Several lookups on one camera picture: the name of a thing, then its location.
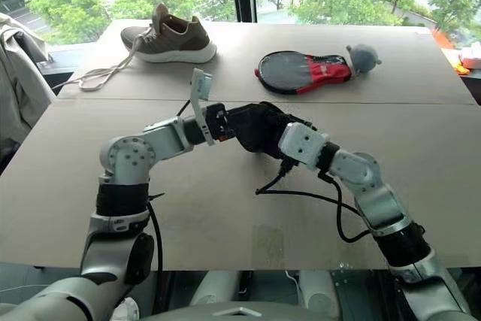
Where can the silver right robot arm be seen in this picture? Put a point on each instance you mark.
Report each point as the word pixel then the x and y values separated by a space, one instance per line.
pixel 379 200

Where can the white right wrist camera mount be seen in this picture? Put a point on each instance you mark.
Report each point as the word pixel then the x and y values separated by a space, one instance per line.
pixel 303 145

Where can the white crumpled object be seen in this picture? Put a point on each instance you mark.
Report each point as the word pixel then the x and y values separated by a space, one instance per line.
pixel 126 309

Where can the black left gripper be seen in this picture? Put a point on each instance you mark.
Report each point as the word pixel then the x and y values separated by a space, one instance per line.
pixel 218 122

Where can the orange object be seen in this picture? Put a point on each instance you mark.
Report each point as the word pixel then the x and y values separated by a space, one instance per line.
pixel 445 41

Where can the grey plush toy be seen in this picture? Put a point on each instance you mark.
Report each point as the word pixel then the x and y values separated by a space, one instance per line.
pixel 362 58

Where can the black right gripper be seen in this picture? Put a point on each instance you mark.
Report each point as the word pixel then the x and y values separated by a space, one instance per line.
pixel 300 124

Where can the brown sneaker with white sole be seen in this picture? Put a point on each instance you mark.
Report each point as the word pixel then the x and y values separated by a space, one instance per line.
pixel 176 41

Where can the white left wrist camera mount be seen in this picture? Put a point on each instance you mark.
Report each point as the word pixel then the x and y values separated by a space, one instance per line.
pixel 200 89

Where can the grey robot torso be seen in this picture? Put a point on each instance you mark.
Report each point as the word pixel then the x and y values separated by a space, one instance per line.
pixel 240 312

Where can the white box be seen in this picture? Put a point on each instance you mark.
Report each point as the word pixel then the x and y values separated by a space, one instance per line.
pixel 471 58

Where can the white robot leg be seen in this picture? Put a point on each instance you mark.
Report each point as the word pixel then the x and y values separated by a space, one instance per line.
pixel 319 291
pixel 216 287

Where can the black and red paddle cover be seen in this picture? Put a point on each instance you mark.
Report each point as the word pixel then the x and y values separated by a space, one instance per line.
pixel 297 73

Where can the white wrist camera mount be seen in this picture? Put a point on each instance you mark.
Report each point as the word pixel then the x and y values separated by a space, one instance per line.
pixel 303 145
pixel 200 89

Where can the grey draped jacket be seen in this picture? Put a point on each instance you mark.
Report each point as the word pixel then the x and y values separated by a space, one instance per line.
pixel 19 84

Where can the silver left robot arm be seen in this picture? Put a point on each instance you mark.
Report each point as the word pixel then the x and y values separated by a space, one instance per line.
pixel 127 157

